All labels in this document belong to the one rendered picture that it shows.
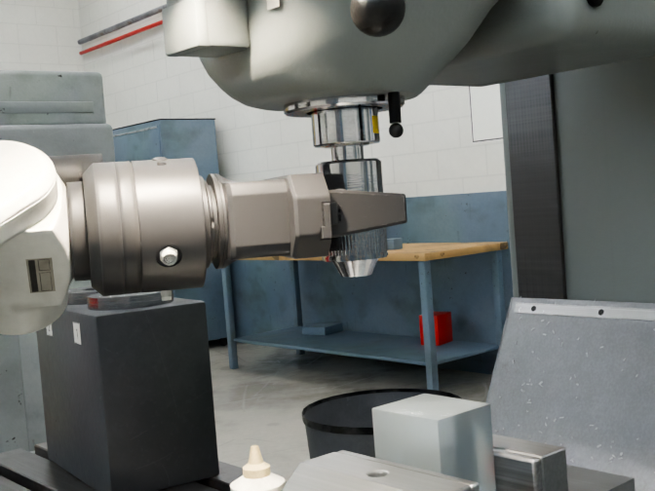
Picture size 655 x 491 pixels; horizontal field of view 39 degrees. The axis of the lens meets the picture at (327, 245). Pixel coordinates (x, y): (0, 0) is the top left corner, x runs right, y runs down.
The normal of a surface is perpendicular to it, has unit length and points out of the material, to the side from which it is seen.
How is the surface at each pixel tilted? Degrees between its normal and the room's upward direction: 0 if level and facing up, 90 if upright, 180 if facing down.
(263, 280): 90
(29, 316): 132
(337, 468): 0
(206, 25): 90
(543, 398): 64
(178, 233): 98
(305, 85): 149
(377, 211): 90
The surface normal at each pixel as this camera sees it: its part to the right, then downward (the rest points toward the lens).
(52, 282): 0.24, 0.70
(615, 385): -0.72, -0.36
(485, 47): -0.48, 0.77
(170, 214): 0.25, -0.11
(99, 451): -0.83, 0.09
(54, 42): 0.64, -0.01
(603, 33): 0.51, 0.70
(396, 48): 0.58, 0.53
